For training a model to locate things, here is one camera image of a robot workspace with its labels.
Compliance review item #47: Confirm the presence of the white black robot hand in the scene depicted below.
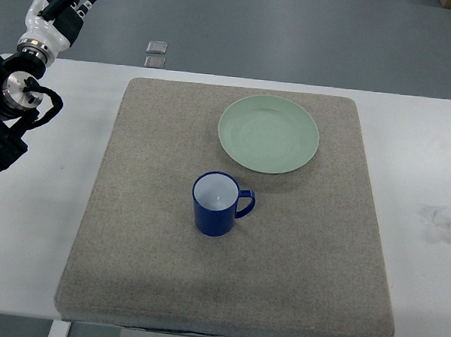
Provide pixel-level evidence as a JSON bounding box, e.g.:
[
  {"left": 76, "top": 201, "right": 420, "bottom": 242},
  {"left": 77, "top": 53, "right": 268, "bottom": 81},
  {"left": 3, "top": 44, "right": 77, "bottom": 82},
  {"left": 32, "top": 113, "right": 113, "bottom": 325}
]
[{"left": 17, "top": 0, "right": 97, "bottom": 66}]

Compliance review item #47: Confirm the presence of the blue mug white inside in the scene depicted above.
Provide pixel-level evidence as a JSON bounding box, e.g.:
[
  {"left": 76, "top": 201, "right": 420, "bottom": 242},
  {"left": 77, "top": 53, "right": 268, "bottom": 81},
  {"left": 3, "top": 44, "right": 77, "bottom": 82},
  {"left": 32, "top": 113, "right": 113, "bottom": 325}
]
[{"left": 192, "top": 171, "right": 256, "bottom": 237}]

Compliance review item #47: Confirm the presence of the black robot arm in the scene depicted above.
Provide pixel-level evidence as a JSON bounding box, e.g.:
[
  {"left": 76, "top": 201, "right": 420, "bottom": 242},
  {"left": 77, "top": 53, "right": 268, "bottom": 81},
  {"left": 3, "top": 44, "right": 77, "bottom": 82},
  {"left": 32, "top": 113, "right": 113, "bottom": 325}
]
[{"left": 0, "top": 52, "right": 63, "bottom": 172}]

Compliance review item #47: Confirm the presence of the lower floor outlet plate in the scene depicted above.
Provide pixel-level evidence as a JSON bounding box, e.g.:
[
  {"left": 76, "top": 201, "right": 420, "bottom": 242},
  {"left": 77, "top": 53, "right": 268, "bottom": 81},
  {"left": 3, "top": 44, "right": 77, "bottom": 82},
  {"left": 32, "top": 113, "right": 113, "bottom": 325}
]
[{"left": 144, "top": 55, "right": 166, "bottom": 69}]

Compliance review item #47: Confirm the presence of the green plate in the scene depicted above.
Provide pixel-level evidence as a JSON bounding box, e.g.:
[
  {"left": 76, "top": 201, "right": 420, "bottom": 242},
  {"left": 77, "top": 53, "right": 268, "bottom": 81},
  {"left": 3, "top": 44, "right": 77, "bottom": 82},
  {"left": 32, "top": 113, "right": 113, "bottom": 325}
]
[{"left": 217, "top": 95, "right": 320, "bottom": 174}]

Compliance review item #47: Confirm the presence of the beige felt mat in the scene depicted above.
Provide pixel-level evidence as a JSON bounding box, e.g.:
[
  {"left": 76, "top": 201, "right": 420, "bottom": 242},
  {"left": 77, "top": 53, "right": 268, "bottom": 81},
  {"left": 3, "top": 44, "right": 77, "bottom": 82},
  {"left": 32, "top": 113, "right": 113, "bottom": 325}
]
[{"left": 54, "top": 78, "right": 395, "bottom": 337}]

